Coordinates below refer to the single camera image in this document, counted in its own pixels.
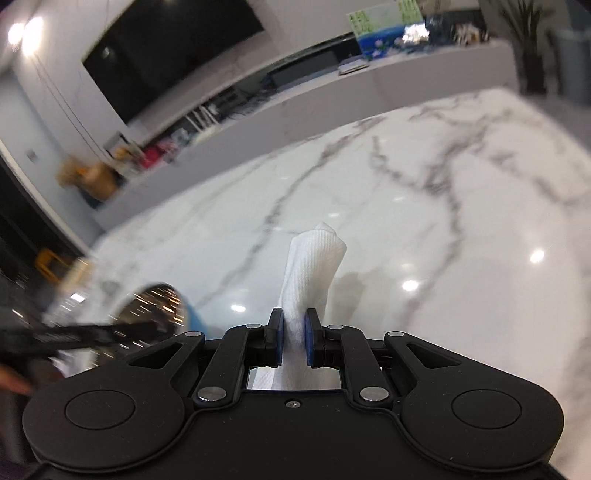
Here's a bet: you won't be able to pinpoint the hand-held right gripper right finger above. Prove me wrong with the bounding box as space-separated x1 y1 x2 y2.
306 308 463 407

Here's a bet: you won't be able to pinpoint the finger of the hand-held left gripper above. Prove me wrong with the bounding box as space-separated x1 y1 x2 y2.
88 321 158 352

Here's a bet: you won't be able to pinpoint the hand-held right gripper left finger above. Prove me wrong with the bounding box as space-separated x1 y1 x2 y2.
128 308 283 406

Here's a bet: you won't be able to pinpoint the steel bowl with blue outside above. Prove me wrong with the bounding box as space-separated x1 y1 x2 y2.
113 284 209 352

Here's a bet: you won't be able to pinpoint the white paper tissue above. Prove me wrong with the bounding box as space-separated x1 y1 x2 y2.
277 220 348 370

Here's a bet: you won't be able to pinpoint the person's left hand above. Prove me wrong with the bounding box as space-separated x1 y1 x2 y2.
0 364 34 396

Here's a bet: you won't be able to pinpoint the orange brown bundle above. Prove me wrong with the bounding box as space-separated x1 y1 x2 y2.
55 154 119 202

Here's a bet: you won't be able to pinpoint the red pink object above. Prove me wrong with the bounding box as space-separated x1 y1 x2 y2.
139 141 174 169

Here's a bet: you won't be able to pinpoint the white router with antennas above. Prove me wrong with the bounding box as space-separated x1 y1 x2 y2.
187 104 223 135

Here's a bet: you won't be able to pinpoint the white marble media console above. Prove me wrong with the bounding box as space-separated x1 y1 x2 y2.
92 37 519 223

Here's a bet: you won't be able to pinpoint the dark grey console box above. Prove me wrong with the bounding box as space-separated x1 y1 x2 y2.
267 48 341 89

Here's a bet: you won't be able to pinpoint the water lily painting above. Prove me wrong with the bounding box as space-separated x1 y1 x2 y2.
347 0 424 61

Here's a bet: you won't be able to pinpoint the dark glass vase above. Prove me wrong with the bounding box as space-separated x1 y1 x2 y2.
425 14 456 47

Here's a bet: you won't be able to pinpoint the panda figurines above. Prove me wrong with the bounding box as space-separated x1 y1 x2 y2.
455 21 491 47

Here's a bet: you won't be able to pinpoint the potted plant in black pot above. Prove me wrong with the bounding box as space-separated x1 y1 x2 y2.
478 0 562 96

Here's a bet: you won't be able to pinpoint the grey metal trash can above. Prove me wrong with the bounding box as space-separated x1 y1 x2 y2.
551 25 591 93

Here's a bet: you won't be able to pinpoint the black wall television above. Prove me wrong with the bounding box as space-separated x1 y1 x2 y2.
82 0 267 126

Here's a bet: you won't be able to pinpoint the bright wall lamp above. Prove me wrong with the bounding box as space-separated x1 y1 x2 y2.
6 16 45 47

